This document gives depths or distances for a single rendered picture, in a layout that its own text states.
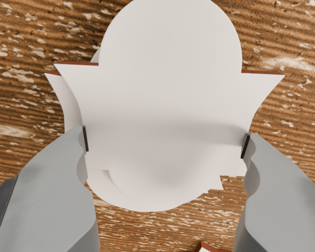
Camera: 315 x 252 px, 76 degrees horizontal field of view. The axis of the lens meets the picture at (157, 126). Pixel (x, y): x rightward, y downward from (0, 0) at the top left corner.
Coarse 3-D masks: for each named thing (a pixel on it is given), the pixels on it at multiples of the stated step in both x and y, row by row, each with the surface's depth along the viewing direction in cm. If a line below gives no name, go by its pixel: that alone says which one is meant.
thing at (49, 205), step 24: (48, 144) 9; (72, 144) 9; (24, 168) 8; (48, 168) 8; (72, 168) 8; (24, 192) 7; (48, 192) 7; (72, 192) 7; (24, 216) 6; (48, 216) 6; (72, 216) 6; (0, 240) 5; (24, 240) 5; (48, 240) 5; (72, 240) 6; (96, 240) 6
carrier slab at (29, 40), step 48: (0, 0) 12; (48, 0) 12; (96, 0) 12; (240, 0) 12; (288, 0) 12; (0, 48) 13; (48, 48) 13; (96, 48) 13; (288, 48) 13; (0, 96) 15; (48, 96) 15; (288, 96) 14; (0, 144) 17; (288, 144) 17; (240, 192) 19; (144, 240) 23; (192, 240) 23
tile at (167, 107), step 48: (144, 0) 9; (192, 0) 9; (144, 48) 10; (192, 48) 10; (240, 48) 10; (96, 96) 11; (144, 96) 11; (192, 96) 11; (240, 96) 11; (96, 144) 13; (144, 144) 13; (192, 144) 13; (240, 144) 13; (144, 192) 15; (192, 192) 15
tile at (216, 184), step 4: (216, 176) 16; (216, 180) 16; (212, 184) 17; (216, 184) 17; (220, 184) 17; (212, 188) 17; (216, 188) 17; (220, 188) 17; (180, 204) 18; (148, 208) 18; (152, 208) 18; (156, 208) 18; (160, 208) 18; (164, 208) 18; (168, 208) 18
